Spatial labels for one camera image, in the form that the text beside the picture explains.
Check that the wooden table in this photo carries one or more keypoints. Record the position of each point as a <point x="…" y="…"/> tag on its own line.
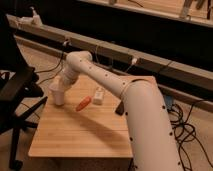
<point x="95" y="131"/>

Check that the white ceramic cup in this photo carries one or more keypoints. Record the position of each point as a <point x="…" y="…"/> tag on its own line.
<point x="58" y="97"/>

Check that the black office chair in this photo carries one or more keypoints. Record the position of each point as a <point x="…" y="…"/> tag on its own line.
<point x="20" y="82"/>

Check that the orange carrot toy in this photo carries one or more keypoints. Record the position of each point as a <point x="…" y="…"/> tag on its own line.
<point x="83" y="103"/>

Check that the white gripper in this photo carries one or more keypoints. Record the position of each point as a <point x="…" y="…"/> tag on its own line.
<point x="64" y="80"/>

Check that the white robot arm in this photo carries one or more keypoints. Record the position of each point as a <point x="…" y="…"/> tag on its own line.
<point x="150" y="132"/>

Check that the white power adapter on ledge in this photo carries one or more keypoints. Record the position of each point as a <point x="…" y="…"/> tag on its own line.
<point x="35" y="19"/>

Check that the blue object on floor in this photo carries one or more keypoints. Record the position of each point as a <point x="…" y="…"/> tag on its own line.
<point x="168" y="101"/>

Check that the small white box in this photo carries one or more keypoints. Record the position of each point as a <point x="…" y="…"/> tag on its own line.
<point x="98" y="96"/>

